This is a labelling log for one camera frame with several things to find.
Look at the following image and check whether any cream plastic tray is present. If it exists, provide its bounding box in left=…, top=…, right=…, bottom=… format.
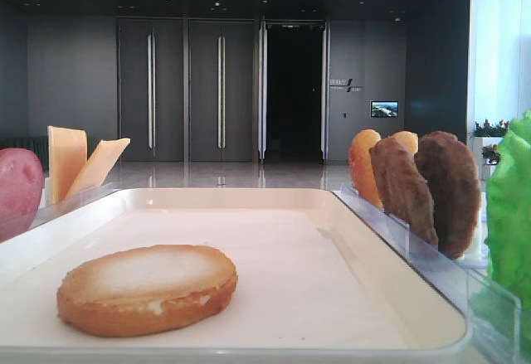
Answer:
left=1, top=188, right=471, bottom=363

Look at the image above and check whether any red tomato slice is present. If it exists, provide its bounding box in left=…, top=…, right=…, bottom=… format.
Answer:
left=1, top=148, right=44, bottom=242

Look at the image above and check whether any green lettuce leaf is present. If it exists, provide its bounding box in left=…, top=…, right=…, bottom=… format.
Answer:
left=485, top=111, right=530, bottom=307

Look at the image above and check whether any white planter with flowers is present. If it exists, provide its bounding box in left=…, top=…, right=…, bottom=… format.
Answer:
left=470, top=119, right=509, bottom=181

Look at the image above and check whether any leaning yellow cheese slice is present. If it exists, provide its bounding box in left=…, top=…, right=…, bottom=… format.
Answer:
left=66, top=138, right=130, bottom=198

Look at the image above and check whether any dark double door left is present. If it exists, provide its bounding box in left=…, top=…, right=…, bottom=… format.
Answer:
left=118, top=19, right=184, bottom=162

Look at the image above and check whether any clear acrylic rack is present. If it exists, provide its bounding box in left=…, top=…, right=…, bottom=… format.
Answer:
left=29, top=182, right=118, bottom=230
left=334, top=186, right=530, bottom=363

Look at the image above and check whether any front brown meat patty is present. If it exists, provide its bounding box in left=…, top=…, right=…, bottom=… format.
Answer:
left=369, top=137, right=438, bottom=247

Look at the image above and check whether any brown meat patty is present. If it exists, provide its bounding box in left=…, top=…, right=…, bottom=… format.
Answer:
left=414, top=131, right=481, bottom=259
left=369, top=137, right=438, bottom=247

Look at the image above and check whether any clear acrylic right rack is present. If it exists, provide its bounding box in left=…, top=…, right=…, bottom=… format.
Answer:
left=334, top=186, right=530, bottom=363

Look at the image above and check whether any upright yellow cheese slice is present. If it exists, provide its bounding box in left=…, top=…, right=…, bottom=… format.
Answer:
left=47, top=126, right=87, bottom=204

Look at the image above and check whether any dark double door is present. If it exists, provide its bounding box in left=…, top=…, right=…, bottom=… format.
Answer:
left=118, top=19, right=184, bottom=162
left=189, top=21, right=254, bottom=162

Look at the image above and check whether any wall mounted screen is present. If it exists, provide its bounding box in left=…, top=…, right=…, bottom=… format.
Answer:
left=370, top=100, right=398, bottom=118

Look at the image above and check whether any dark double door middle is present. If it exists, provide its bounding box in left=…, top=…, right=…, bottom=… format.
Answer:
left=189, top=21, right=254, bottom=162

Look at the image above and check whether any rear brown meat patty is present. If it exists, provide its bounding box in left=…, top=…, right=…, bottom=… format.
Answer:
left=414, top=131, right=481, bottom=259

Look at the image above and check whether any bread slice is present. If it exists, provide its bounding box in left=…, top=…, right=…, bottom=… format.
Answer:
left=392, top=130, right=418, bottom=155
left=56, top=245, right=238, bottom=337
left=348, top=129, right=382, bottom=209

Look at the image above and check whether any clear acrylic left rack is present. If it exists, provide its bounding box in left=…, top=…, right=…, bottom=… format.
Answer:
left=29, top=182, right=118, bottom=230

